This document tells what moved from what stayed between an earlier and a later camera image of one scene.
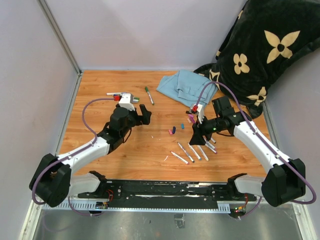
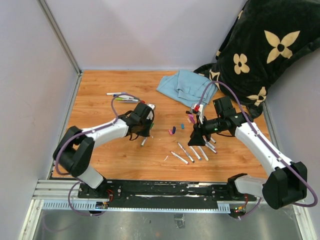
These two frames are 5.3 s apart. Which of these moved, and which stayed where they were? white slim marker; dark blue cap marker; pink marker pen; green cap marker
Moved: green cap marker
Stayed: dark blue cap marker; pink marker pen; white slim marker
